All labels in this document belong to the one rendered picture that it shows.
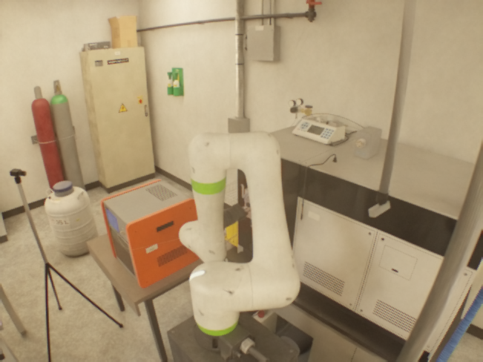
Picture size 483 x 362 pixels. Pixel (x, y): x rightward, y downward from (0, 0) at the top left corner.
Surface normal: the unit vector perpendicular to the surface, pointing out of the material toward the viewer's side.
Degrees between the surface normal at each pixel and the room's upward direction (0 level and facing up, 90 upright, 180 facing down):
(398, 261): 90
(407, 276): 90
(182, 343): 0
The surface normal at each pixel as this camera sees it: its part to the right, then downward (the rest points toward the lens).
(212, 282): 0.00, -0.75
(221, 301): 0.12, 0.39
